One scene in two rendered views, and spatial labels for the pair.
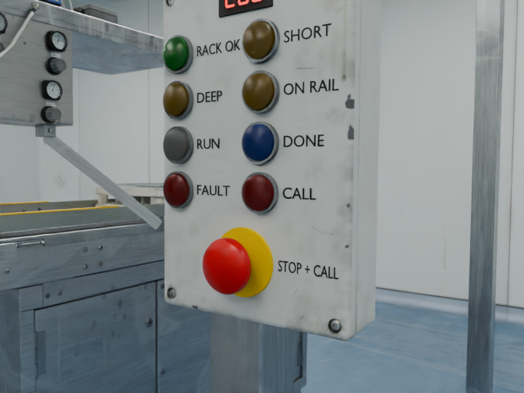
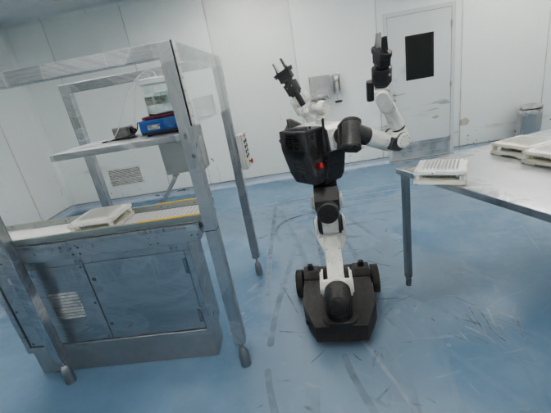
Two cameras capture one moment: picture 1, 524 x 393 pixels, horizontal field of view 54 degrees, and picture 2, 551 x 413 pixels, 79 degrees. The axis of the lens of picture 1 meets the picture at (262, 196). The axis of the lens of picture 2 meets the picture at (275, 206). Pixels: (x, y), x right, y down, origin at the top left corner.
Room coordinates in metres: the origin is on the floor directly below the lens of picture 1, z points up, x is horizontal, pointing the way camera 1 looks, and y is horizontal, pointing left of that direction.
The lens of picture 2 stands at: (1.48, 2.32, 1.50)
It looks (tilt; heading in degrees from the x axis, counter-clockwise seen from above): 20 degrees down; 241
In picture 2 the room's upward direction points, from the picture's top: 10 degrees counter-clockwise
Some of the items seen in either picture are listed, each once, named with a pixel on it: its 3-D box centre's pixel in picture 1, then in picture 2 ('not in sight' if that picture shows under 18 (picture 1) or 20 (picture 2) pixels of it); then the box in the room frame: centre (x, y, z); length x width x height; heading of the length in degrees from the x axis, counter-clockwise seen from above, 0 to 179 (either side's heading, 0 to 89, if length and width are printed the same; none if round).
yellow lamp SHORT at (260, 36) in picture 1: (259, 40); not in sight; (0.37, 0.00, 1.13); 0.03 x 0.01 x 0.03; 56
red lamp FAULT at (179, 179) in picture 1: (176, 189); not in sight; (0.41, 0.07, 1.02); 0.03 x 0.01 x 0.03; 56
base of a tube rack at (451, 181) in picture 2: not in sight; (441, 175); (-0.15, 1.25, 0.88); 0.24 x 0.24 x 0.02; 28
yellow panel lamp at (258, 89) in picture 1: (258, 91); not in sight; (0.37, 0.00, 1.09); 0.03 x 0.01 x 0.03; 56
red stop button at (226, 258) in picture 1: (238, 263); not in sight; (0.37, 0.02, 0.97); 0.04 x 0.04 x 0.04; 56
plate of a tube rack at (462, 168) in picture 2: not in sight; (441, 166); (-0.15, 1.25, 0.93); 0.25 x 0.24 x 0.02; 28
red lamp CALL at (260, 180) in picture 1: (257, 192); not in sight; (0.37, 0.00, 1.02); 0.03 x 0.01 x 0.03; 56
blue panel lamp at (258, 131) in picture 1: (258, 142); not in sight; (0.37, 0.00, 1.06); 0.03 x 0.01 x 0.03; 56
